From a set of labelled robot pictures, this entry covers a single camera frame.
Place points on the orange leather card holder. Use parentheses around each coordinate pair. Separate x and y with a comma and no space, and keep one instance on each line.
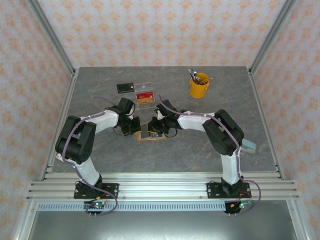
(138,138)

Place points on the clear acrylic card stand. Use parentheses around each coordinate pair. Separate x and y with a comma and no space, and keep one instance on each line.
(143,87)

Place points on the black card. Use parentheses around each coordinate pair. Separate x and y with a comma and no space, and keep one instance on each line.
(123,88)

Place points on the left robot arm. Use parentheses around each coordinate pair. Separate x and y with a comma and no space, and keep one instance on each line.
(87,170)

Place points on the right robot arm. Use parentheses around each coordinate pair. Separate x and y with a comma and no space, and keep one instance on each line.
(231,170)

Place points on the gold brown card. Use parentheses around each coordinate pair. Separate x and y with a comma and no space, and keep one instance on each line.
(145,101)

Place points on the red card gold print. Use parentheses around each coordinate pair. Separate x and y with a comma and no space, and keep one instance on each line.
(145,95)

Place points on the small white printed card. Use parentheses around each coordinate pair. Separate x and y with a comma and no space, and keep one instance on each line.
(59,157)

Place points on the yellow metal pen bucket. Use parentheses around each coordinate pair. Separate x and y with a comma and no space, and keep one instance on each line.
(198,91)

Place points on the white grey pen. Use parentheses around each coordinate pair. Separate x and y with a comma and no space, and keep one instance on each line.
(196,78)

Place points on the dark blue pen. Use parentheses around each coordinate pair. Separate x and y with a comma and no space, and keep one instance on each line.
(191,74)

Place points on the thin brown pencil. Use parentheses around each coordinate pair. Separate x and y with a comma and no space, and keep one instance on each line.
(206,81)

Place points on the teal topped rectangular block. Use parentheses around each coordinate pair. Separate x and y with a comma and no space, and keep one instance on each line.
(249,147)

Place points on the grey sheet metal panel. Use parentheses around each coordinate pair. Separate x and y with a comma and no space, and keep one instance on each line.
(162,227)

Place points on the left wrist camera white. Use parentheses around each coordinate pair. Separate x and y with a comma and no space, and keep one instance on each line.
(130,113)

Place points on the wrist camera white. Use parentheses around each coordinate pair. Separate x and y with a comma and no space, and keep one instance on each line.
(130,113)
(160,115)

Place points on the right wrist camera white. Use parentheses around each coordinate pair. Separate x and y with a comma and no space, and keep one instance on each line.
(160,115)

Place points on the aluminium mounting rail frame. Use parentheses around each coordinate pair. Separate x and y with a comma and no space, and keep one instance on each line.
(162,190)

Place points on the aluminium table side rail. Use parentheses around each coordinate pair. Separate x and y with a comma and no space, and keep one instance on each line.
(265,125)
(69,95)

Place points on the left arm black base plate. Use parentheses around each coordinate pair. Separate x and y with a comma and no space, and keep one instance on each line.
(112,191)

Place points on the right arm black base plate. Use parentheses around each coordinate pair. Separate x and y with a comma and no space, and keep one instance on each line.
(212,191)

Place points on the aluminium frame corner post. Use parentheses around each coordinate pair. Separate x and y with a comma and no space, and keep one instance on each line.
(52,35)
(271,35)

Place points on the aluminium lower frame rail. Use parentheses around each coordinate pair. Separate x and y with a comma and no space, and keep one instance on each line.
(25,220)
(297,220)

